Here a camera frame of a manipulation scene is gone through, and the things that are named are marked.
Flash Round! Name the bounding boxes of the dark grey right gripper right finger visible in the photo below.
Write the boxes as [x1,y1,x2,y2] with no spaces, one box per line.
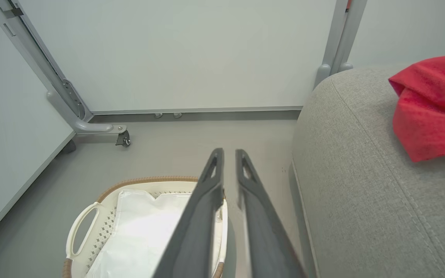
[236,149,307,278]

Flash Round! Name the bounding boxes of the white laundry basket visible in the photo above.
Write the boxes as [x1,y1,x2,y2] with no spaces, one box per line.
[63,176,229,278]

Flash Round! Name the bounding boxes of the red and white garment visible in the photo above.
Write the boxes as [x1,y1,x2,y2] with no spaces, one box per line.
[388,49,445,170]

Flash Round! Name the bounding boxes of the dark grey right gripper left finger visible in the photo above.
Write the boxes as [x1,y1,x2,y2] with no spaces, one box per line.
[153,148,224,278]

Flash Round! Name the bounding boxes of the white sheet basket liner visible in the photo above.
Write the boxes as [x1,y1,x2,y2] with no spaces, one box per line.
[85,189,223,278]

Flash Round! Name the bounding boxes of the grey double partition post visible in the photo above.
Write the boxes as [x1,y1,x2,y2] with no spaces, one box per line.
[314,0,368,90]

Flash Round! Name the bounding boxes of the grey upholstered seat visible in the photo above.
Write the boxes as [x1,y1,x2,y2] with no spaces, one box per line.
[289,66,445,278]

